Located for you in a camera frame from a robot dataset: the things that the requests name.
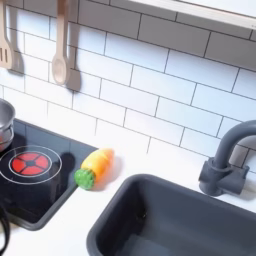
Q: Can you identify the wooden slotted spatula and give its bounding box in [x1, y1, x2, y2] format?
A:
[0, 0, 14, 70]

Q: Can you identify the black stove top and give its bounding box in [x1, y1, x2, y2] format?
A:
[0, 118, 98, 232]

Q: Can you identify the dark grey tap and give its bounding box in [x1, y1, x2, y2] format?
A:
[198, 119, 256, 197]

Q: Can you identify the orange toy carrot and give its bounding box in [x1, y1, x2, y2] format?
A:
[73, 148, 115, 191]

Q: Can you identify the steel pot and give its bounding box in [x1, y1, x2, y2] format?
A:
[0, 98, 17, 153]

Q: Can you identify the white shelf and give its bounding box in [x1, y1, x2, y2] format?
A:
[128, 0, 256, 31]

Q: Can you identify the dark grey sink basin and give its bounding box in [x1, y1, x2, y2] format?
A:
[86, 173, 256, 256]

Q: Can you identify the wooden spoon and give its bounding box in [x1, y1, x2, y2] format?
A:
[51, 0, 71, 86]

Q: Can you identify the thin black cable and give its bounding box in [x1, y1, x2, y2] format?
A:
[0, 206, 11, 256]

